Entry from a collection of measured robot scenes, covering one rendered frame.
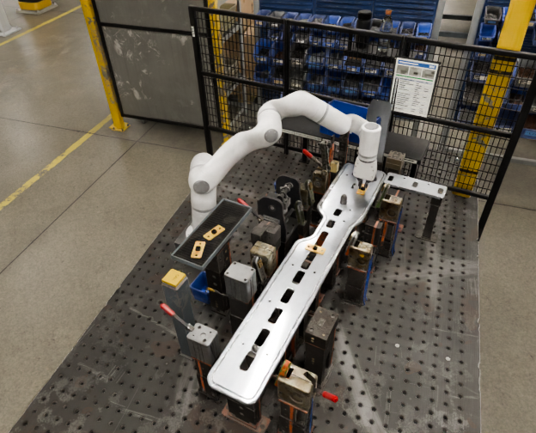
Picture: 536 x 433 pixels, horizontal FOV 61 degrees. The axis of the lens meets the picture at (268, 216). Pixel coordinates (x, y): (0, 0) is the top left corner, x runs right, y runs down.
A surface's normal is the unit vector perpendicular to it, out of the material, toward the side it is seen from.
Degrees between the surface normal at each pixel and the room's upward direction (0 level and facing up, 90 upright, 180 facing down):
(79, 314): 0
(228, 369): 0
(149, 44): 88
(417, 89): 90
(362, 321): 0
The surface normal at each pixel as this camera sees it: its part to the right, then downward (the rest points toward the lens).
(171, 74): -0.29, 0.65
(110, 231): -0.02, -0.76
